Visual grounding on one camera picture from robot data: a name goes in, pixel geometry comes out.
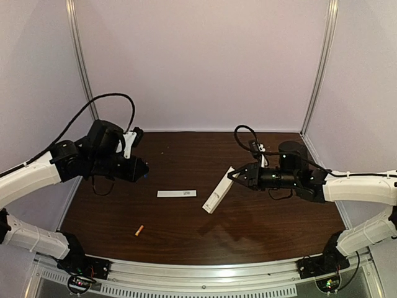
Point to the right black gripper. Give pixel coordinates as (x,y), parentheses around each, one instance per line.
(252,172)

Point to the left aluminium frame post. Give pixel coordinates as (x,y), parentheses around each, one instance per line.
(78,48)

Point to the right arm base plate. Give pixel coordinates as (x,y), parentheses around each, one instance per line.
(313,266)

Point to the right aluminium frame post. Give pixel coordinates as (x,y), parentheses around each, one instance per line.
(328,38)

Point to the orange battery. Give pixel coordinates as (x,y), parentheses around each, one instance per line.
(139,230)

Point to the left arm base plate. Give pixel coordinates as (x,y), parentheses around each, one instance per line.
(90,267)

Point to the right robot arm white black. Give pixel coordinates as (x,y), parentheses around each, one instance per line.
(313,183)

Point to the front aluminium rail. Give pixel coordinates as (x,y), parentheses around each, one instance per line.
(268,279)

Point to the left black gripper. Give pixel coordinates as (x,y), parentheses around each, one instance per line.
(133,175)

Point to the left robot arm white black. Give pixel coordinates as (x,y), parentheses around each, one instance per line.
(106,151)

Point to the white remote control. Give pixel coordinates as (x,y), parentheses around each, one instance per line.
(218,193)

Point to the aluminium frame post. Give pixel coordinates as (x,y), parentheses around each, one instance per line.
(328,38)
(78,48)

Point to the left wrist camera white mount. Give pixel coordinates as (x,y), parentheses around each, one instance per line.
(128,141)

